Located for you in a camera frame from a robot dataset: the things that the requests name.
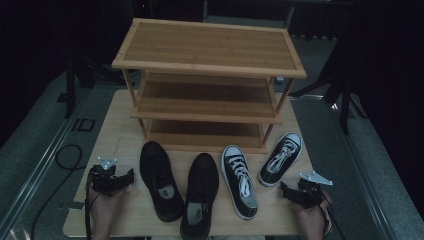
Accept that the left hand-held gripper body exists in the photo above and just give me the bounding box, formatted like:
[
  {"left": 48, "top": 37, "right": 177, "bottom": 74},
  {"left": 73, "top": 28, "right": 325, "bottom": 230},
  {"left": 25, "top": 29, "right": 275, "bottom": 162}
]
[{"left": 88, "top": 156, "right": 128, "bottom": 198}]

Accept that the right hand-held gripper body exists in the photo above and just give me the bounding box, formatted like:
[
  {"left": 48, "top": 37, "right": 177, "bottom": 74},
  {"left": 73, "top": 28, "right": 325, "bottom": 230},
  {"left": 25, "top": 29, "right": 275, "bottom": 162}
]
[{"left": 294, "top": 171, "right": 334, "bottom": 210}]

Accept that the black and white sneaker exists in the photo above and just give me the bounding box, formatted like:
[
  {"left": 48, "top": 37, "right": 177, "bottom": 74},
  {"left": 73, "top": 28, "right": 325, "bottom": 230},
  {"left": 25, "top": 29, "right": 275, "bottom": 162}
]
[
  {"left": 220, "top": 144, "right": 259, "bottom": 221},
  {"left": 258, "top": 132, "right": 303, "bottom": 188}
]

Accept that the black shoe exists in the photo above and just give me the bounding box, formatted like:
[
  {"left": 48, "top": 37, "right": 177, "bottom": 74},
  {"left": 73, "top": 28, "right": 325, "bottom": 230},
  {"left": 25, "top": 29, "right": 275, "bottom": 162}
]
[
  {"left": 179, "top": 152, "right": 220, "bottom": 240},
  {"left": 139, "top": 140, "right": 186, "bottom": 223}
]

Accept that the wooden shoe rack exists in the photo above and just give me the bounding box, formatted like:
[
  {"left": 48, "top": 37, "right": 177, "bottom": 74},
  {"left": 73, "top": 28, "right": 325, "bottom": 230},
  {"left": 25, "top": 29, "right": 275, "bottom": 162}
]
[{"left": 111, "top": 17, "right": 308, "bottom": 155}]

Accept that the person's left hand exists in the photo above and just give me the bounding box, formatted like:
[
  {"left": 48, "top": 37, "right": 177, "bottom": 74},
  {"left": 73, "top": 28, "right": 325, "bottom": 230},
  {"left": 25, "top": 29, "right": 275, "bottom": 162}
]
[{"left": 88, "top": 184, "right": 131, "bottom": 222}]

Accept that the person's right hand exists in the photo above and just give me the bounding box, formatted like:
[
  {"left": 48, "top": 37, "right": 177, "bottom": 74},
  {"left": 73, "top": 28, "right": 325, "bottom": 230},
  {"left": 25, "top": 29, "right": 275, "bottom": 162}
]
[{"left": 293, "top": 190, "right": 334, "bottom": 232}]

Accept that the grey tape piece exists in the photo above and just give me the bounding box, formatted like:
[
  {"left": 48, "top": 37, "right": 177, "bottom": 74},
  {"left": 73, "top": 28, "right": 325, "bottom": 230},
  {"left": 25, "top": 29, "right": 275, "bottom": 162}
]
[{"left": 57, "top": 200, "right": 86, "bottom": 212}]

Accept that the black floor socket plate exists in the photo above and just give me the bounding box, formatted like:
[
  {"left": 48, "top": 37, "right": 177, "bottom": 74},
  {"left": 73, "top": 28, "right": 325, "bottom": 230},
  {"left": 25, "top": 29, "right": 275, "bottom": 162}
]
[{"left": 71, "top": 117, "right": 97, "bottom": 132}]

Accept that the black metal stand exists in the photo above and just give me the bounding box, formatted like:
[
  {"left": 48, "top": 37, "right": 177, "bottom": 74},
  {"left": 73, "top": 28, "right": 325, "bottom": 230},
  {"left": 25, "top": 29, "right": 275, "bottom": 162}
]
[
  {"left": 289, "top": 63, "right": 369, "bottom": 135},
  {"left": 64, "top": 58, "right": 98, "bottom": 120}
]

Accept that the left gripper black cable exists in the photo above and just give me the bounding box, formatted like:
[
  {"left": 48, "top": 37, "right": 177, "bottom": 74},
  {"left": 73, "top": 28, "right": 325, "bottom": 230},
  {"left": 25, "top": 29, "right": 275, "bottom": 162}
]
[{"left": 83, "top": 169, "right": 102, "bottom": 240}]

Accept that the black floor cable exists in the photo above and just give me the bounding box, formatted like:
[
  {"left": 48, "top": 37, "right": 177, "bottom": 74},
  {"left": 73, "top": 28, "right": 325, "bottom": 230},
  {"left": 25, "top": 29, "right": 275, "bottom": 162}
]
[{"left": 30, "top": 143, "right": 85, "bottom": 240}]

